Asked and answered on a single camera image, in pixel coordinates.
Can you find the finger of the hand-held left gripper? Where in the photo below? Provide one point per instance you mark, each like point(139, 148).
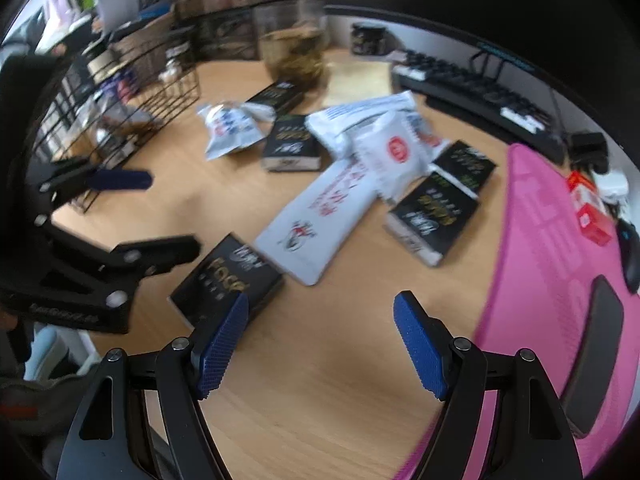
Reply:
point(155, 251)
point(120, 180)

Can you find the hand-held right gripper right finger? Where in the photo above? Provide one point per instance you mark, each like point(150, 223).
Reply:
point(420, 345)

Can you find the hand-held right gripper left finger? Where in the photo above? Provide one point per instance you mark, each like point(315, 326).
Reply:
point(220, 345)

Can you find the black box with gold print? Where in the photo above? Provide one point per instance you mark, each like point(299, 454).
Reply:
point(277, 96)
point(467, 165)
point(430, 220)
point(292, 145)
point(227, 275)

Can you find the long white sachet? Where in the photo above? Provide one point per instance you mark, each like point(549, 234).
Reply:
point(320, 210)

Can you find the wooden desktop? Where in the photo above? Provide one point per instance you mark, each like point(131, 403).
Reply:
point(325, 370)

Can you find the white packet with blue print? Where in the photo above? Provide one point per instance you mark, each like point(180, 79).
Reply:
point(227, 127)

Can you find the small white bottle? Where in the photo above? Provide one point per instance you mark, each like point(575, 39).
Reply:
point(170, 69)

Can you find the grey clothing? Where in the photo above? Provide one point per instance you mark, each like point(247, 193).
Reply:
point(45, 410)

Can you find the pink desk mat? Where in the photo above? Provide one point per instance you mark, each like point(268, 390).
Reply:
point(540, 260)

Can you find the cardboard box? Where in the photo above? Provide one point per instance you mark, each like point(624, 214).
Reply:
point(150, 35)

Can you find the black wrist rest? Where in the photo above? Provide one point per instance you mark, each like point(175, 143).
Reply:
point(595, 355)

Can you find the lilac cloth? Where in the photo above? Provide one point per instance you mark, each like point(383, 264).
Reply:
point(57, 7)

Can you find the white packet with red logo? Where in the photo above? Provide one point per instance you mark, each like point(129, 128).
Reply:
point(395, 152)

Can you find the glass jar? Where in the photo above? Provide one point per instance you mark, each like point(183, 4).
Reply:
point(295, 55)

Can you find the red and white box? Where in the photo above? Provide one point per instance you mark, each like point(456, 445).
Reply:
point(592, 210)

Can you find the white blue-striped packet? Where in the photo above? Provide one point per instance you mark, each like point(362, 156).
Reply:
point(340, 125)

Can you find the black mouse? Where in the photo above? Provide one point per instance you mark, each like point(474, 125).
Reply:
point(631, 255)

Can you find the white charger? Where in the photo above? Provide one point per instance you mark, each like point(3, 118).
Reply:
point(612, 187)

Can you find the beige pad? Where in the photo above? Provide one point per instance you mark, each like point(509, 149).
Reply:
point(350, 82)

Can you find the black keyboard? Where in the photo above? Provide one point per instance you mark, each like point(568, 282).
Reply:
point(475, 97)

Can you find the black power adapter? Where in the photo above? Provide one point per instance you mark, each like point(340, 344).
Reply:
point(590, 150)

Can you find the black monitor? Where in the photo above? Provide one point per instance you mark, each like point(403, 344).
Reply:
point(500, 0)

